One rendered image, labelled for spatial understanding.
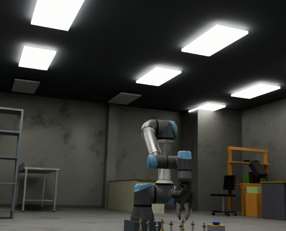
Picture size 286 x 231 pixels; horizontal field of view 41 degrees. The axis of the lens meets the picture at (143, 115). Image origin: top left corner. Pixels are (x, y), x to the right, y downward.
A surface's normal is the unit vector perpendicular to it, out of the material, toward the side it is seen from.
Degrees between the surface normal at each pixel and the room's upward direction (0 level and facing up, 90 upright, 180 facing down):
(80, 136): 90
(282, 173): 90
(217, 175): 90
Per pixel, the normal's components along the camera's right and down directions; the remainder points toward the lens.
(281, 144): -0.93, -0.10
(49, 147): 0.37, -0.17
